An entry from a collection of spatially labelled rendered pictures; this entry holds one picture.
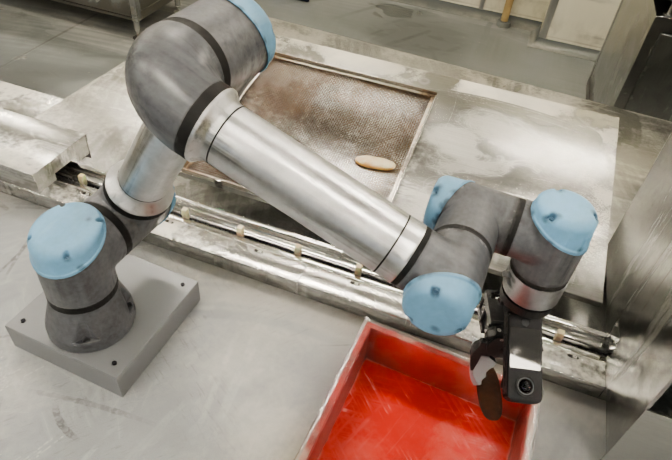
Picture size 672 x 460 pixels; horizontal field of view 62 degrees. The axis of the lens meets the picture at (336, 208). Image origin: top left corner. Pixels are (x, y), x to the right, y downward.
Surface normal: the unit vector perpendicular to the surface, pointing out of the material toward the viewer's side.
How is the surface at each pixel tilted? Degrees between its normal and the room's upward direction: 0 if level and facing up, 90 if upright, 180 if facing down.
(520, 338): 29
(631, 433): 90
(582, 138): 10
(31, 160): 0
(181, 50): 24
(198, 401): 0
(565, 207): 0
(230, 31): 45
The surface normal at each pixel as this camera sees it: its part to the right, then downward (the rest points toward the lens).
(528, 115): 0.02, -0.62
